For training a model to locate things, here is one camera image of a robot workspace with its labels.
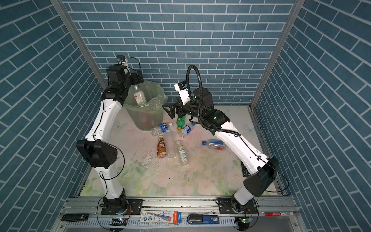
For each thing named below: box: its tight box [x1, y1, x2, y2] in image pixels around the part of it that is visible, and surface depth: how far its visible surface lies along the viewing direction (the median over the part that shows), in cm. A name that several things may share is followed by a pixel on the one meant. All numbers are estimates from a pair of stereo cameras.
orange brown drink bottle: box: [156, 135, 167, 159], surface depth 92 cm
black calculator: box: [240, 160, 251, 178], surface depth 86 cm
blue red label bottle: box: [201, 139, 227, 151], surface depth 99 cm
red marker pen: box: [264, 212, 295, 217], surface depth 72 cm
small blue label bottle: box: [181, 122, 196, 135], surface depth 103 cm
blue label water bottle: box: [149, 122, 173, 137], surface depth 103 cm
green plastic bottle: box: [176, 116, 186, 131], surface depth 107 cm
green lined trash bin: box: [123, 80, 168, 131], surface depth 98 cm
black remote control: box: [61, 213, 90, 222], surface depth 70 cm
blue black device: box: [186, 214, 220, 225], surface depth 69 cm
